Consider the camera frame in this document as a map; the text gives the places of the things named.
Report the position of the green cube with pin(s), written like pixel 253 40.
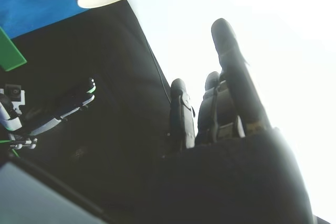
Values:
pixel 10 53

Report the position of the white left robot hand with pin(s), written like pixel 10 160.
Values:
pixel 223 182

